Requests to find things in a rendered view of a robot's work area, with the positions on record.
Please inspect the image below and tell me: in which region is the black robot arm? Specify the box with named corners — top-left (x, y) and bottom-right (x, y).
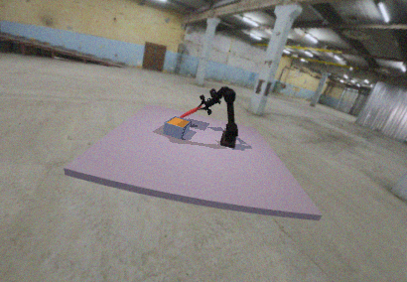
top-left (209, 87), bottom-right (238, 142)

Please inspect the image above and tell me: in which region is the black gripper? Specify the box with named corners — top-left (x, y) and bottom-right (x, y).
top-left (198, 95), bottom-right (213, 115)

